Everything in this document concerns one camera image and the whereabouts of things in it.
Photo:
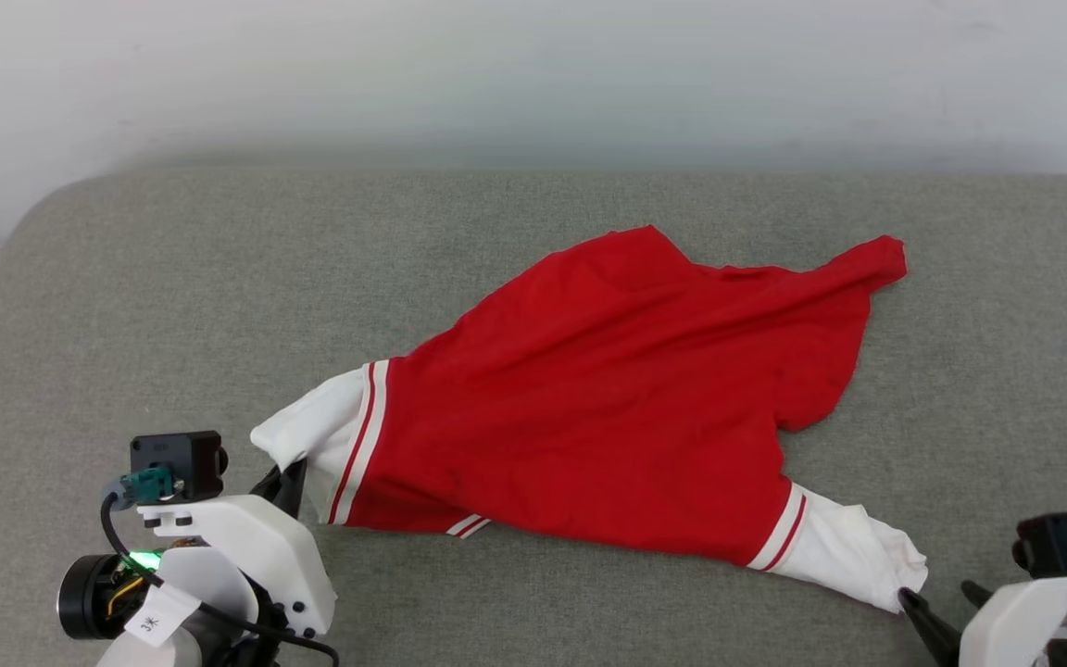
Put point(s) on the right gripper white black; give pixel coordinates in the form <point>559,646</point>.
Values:
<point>1015,621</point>

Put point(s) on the red shirt with white sleeves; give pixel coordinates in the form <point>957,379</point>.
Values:
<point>608,398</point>

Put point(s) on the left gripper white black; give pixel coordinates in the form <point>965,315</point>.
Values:
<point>256,547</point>

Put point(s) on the grey fabric sofa cushion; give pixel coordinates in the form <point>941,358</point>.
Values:
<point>126,324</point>

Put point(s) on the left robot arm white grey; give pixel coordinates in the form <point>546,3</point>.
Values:
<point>94,597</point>

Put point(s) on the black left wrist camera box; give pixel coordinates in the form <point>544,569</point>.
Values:
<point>172,463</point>

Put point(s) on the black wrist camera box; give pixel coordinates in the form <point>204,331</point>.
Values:
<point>172,463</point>
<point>1052,542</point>

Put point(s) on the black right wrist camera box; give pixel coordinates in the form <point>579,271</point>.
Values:
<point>1052,542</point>

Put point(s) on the white paper tag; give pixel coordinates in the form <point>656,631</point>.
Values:
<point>161,616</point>

